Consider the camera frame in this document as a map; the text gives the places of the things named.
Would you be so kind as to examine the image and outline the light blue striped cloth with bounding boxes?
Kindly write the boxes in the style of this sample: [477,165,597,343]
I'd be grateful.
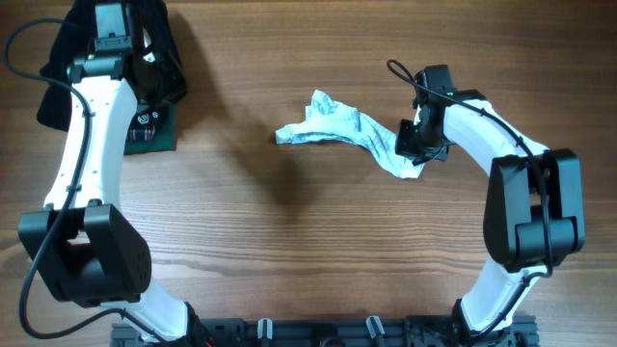
[275,90,423,179]

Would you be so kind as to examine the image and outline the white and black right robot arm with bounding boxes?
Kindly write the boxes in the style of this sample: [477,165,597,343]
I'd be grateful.
[387,60,585,346]

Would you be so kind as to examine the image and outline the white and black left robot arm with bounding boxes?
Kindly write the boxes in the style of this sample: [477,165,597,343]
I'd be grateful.
[18,1,198,346]

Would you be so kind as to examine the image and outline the black knitted garment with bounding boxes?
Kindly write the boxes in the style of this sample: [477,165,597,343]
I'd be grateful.
[40,0,187,138]

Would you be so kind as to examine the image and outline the striped folded garment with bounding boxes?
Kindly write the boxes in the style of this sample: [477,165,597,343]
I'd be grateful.
[127,125,156,142]

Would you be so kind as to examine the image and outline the dark green folded garment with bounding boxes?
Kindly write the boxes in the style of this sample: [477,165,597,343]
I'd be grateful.
[124,103,175,155]

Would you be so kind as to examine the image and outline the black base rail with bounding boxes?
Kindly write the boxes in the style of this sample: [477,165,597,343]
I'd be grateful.
[110,315,540,347]

